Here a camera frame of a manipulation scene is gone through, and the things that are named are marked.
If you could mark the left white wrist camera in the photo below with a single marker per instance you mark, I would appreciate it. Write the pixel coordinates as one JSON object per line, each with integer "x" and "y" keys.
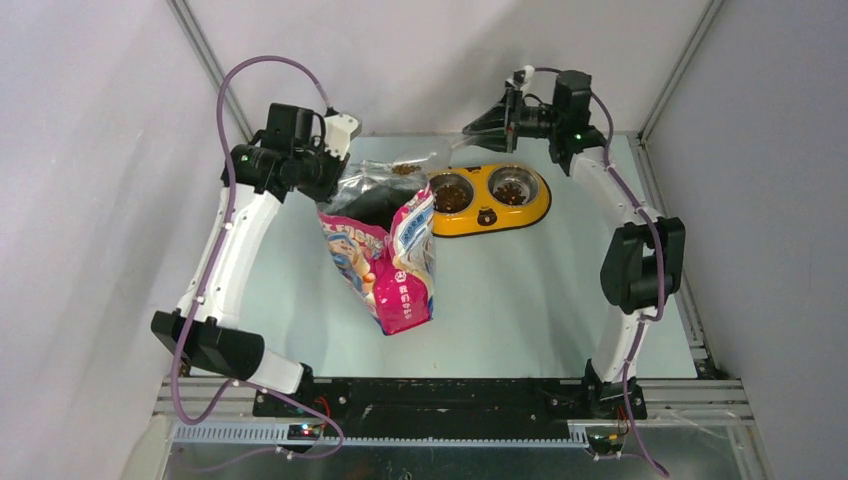
{"x": 341, "y": 130}

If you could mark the cat food bag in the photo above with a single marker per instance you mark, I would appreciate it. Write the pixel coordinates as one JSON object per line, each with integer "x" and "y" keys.
{"x": 379, "y": 230}

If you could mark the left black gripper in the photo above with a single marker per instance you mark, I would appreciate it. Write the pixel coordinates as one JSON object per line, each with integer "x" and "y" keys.
{"x": 325, "y": 191}

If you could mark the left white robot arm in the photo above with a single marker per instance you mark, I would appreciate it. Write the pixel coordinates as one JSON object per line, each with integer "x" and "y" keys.
{"x": 298, "y": 150}

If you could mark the clear plastic scoop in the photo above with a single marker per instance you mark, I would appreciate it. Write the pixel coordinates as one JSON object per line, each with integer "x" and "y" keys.
{"x": 434, "y": 155}

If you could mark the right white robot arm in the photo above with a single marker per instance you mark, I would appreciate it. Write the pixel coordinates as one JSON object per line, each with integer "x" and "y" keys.
{"x": 644, "y": 261}

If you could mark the brown kibble pet food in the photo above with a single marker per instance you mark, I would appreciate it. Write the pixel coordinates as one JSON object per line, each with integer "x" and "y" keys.
{"x": 452, "y": 199}

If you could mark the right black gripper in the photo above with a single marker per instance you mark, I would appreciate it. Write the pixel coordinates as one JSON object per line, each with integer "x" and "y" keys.
{"x": 494, "y": 130}

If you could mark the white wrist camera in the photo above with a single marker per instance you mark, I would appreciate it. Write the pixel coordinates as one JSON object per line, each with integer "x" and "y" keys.
{"x": 521, "y": 79}
{"x": 341, "y": 130}

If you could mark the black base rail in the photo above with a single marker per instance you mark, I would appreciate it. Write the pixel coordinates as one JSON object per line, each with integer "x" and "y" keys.
{"x": 463, "y": 409}

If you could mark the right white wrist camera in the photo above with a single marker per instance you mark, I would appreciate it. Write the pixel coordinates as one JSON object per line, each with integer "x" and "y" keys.
{"x": 521, "y": 79}

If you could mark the yellow double pet bowl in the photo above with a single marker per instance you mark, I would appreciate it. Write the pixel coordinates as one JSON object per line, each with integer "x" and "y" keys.
{"x": 506, "y": 196}

